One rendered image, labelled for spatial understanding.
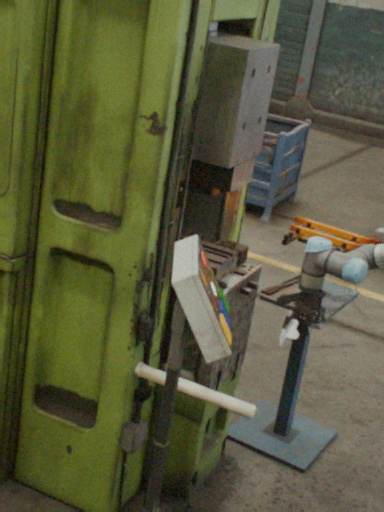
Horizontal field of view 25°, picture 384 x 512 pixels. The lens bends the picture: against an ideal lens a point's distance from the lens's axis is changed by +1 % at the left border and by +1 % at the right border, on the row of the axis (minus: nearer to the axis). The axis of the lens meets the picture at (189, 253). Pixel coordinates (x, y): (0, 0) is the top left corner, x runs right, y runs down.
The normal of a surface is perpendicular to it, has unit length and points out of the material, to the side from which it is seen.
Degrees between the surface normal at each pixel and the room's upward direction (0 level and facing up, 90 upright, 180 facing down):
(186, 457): 90
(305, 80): 90
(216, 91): 90
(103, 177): 89
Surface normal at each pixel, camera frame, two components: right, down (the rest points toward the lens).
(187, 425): -0.43, 0.26
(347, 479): 0.15, -0.92
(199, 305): -0.01, 0.36
